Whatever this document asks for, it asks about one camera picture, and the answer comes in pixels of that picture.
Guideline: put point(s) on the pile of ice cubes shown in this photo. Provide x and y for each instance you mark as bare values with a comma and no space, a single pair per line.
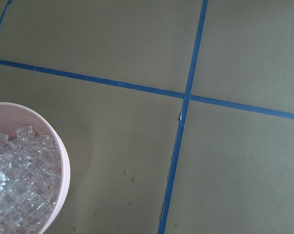
30,177

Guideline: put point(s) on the pink bowl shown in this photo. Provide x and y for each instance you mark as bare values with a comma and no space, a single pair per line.
12,116

